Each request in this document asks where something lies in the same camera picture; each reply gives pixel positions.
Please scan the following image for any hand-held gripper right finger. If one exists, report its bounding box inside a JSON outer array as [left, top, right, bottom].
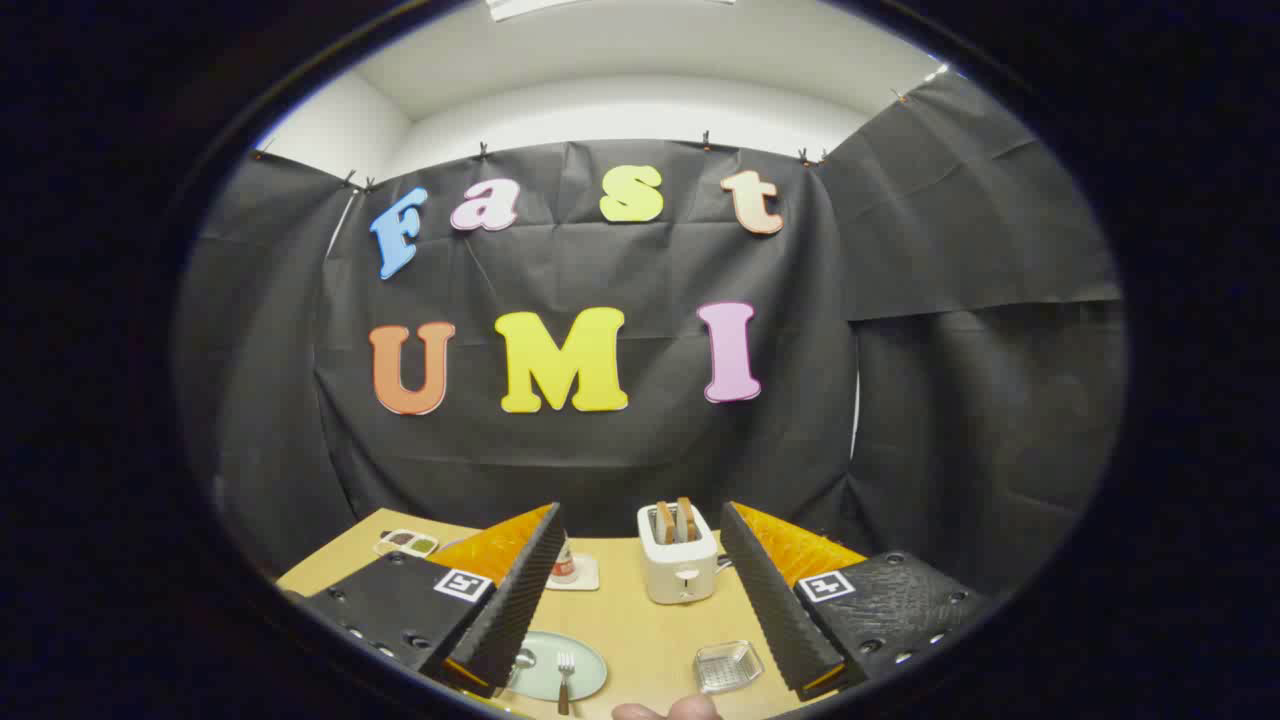
[[720, 501, 991, 701]]

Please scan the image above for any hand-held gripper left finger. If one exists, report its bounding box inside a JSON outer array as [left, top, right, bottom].
[[285, 502, 567, 699]]

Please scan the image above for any clear plastic cutlery basket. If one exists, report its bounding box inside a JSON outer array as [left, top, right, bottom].
[[694, 641, 765, 695]]

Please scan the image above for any white square coaster tray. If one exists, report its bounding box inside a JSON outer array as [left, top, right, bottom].
[[546, 555, 601, 592]]

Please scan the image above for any pale green plate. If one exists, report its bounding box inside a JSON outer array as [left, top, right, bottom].
[[505, 631, 609, 703]]

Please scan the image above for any white toaster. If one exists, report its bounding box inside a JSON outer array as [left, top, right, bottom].
[[637, 503, 721, 605]]

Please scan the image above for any white divided sauce dish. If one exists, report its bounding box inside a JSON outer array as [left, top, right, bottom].
[[374, 529, 439, 558]]

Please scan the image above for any black backdrop cloth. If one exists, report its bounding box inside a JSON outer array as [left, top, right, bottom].
[[175, 70, 1129, 601]]

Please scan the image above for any ceiling light panel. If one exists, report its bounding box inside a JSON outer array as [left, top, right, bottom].
[[486, 0, 736, 21]]

